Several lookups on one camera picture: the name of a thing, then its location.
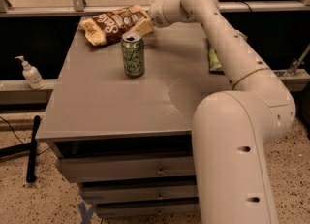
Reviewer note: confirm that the top cabinet drawer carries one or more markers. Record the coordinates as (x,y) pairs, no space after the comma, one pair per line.
(112,168)

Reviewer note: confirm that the blue tape cross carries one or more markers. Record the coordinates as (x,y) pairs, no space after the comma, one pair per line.
(85,213)

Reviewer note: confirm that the green soda can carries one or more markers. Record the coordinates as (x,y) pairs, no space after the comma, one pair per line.
(133,54)

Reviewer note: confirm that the black stand leg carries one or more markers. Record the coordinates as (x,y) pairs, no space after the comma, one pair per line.
(30,147)

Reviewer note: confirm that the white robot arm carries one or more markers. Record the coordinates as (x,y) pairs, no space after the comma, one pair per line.
(230,128)

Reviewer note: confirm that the cabinet drawer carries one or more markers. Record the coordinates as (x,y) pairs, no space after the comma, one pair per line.
(146,193)
(112,168)
(147,208)

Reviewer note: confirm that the brown chip bag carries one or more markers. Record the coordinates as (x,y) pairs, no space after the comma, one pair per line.
(108,28)

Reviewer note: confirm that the middle cabinet drawer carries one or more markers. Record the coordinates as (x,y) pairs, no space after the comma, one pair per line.
(146,193)

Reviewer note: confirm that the bottom cabinet drawer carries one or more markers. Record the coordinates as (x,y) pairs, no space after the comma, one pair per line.
(147,208)

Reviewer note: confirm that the green chip bag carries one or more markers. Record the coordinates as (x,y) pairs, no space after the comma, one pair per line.
(215,62)

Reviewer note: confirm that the white pump bottle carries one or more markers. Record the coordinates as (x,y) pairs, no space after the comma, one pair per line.
(31,74)

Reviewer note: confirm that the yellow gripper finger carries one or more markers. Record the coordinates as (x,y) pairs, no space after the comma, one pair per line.
(142,26)

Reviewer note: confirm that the grey drawer cabinet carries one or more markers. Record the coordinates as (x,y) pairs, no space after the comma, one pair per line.
(96,110)

